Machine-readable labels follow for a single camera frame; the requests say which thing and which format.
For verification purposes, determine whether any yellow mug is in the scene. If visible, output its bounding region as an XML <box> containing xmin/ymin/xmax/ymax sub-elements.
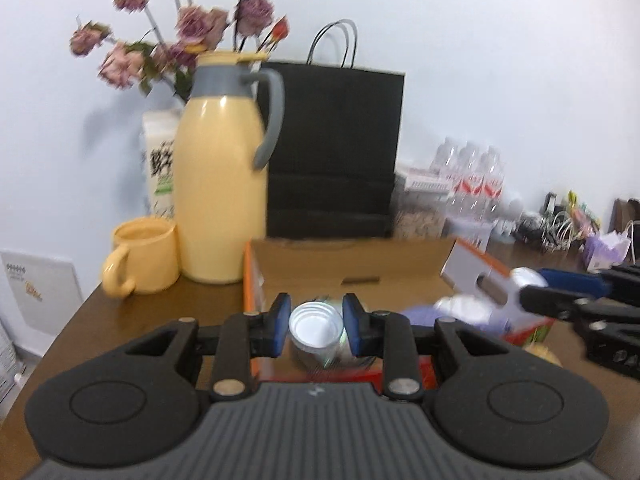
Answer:
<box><xmin>101</xmin><ymin>217</ymin><xmax>181</xmax><ymax>297</ymax></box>

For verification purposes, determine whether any yellow thermos jug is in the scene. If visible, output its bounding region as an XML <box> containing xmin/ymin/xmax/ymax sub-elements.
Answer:
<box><xmin>172</xmin><ymin>50</ymin><xmax>286</xmax><ymax>284</ymax></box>

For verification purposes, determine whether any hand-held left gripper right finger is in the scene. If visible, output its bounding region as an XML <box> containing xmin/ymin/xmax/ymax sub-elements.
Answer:
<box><xmin>341</xmin><ymin>292</ymin><xmax>512</xmax><ymax>403</ymax></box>

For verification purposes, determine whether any white printed tub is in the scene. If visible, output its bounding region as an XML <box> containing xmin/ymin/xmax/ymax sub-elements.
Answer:
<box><xmin>442</xmin><ymin>217</ymin><xmax>494</xmax><ymax>254</ymax></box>

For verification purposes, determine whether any white charging cable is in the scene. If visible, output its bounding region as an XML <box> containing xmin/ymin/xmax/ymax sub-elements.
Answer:
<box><xmin>626</xmin><ymin>219</ymin><xmax>640</xmax><ymax>264</ymax></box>

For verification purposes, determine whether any silver white round cap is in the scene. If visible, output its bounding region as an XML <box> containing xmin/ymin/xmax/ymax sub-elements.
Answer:
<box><xmin>288</xmin><ymin>301</ymin><xmax>344</xmax><ymax>351</ymax></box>

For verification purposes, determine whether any white flat box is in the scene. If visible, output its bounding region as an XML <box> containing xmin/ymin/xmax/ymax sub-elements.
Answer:
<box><xmin>0</xmin><ymin>248</ymin><xmax>84</xmax><ymax>356</ymax></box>

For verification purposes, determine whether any dark brown leather item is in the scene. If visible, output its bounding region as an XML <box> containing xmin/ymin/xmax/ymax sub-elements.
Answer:
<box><xmin>612</xmin><ymin>198</ymin><xmax>640</xmax><ymax>261</ymax></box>

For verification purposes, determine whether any tangle of cables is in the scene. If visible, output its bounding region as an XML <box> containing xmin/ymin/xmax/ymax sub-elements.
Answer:
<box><xmin>517</xmin><ymin>209</ymin><xmax>584</xmax><ymax>254</ymax></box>

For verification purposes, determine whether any white printed carton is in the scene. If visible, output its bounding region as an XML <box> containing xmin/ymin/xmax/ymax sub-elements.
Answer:
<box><xmin>0</xmin><ymin>317</ymin><xmax>29</xmax><ymax>411</ymax></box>

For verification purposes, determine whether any dried rose bouquet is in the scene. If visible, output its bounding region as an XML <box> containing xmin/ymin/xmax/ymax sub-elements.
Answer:
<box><xmin>68</xmin><ymin>0</ymin><xmax>291</xmax><ymax>99</ymax></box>

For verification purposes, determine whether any purple tissue pack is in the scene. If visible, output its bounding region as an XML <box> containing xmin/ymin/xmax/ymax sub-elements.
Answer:
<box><xmin>582</xmin><ymin>232</ymin><xmax>632</xmax><ymax>272</ymax></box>

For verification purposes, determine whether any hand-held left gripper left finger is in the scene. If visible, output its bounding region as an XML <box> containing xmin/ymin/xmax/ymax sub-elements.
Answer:
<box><xmin>120</xmin><ymin>292</ymin><xmax>293</xmax><ymax>403</ymax></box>

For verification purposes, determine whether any cardboard box with orange sides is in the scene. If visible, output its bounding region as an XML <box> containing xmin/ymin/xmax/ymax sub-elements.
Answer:
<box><xmin>242</xmin><ymin>237</ymin><xmax>557</xmax><ymax>392</ymax></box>

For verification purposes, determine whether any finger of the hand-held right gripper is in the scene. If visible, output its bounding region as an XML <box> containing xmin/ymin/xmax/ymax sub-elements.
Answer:
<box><xmin>519</xmin><ymin>284</ymin><xmax>640</xmax><ymax>377</ymax></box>
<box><xmin>538</xmin><ymin>263</ymin><xmax>640</xmax><ymax>307</ymax></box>

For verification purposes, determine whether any clear cereal container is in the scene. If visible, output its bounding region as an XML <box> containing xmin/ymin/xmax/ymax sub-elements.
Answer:
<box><xmin>392</xmin><ymin>167</ymin><xmax>451</xmax><ymax>241</ymax></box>

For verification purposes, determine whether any black paper bag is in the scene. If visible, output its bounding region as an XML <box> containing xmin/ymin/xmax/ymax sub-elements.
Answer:
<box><xmin>263</xmin><ymin>18</ymin><xmax>407</xmax><ymax>241</ymax></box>

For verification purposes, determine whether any white milk carton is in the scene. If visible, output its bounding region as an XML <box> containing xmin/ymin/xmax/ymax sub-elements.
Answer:
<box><xmin>141</xmin><ymin>108</ymin><xmax>184</xmax><ymax>221</ymax></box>

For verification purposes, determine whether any white robot figurine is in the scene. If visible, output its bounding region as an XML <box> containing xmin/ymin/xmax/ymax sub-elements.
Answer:
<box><xmin>492</xmin><ymin>194</ymin><xmax>526</xmax><ymax>239</ymax></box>

